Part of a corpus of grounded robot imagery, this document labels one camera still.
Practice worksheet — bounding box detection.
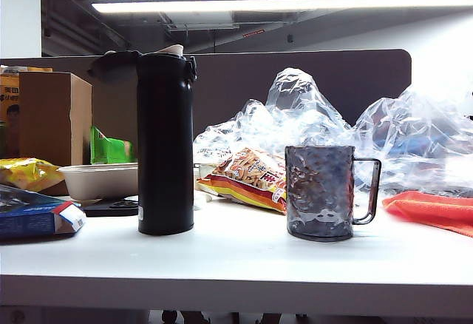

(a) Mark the black thermos flask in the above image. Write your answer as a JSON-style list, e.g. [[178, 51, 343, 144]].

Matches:
[[90, 44, 198, 236]]

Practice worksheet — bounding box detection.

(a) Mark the grey translucent textured cup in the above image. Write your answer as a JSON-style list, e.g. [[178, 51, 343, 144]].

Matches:
[[284, 145, 382, 243]]

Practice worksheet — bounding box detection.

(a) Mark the striped orange yellow snack bag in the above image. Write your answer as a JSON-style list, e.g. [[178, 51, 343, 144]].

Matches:
[[195, 146, 288, 216]]

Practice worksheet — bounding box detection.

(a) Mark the dark brown desk partition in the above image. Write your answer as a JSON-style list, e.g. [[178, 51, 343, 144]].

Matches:
[[0, 49, 413, 166]]

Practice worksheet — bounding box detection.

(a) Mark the clear crumpled plastic bag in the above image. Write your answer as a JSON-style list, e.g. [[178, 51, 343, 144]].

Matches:
[[353, 86, 473, 198], [192, 67, 358, 194]]

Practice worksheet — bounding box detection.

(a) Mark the green snack bag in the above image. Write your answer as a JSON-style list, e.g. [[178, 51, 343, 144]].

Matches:
[[89, 125, 138, 165]]

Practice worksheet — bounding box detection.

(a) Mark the flat black phone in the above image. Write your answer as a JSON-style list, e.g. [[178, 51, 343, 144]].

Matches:
[[81, 195, 140, 217]]

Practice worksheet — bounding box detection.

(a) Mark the long ceiling light strip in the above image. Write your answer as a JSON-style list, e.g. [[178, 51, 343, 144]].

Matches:
[[90, 0, 473, 16]]

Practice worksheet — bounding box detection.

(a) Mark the white paper bowl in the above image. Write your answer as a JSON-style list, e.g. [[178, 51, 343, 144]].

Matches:
[[57, 161, 140, 201]]

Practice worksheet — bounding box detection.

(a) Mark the brown cardboard box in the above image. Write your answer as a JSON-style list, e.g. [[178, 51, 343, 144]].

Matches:
[[18, 71, 93, 168]]

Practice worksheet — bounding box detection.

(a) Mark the orange cloth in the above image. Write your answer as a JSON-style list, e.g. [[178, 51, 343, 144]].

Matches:
[[382, 189, 473, 238]]

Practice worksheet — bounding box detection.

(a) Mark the yellow chip bag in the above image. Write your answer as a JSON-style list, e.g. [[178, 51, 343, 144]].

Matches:
[[0, 157, 66, 193]]

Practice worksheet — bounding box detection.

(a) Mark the blue white carton box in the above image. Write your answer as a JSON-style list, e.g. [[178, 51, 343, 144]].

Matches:
[[0, 183, 88, 242]]

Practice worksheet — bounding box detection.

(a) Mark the yellow printed carton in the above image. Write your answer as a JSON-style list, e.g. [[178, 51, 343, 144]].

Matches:
[[0, 65, 53, 158]]

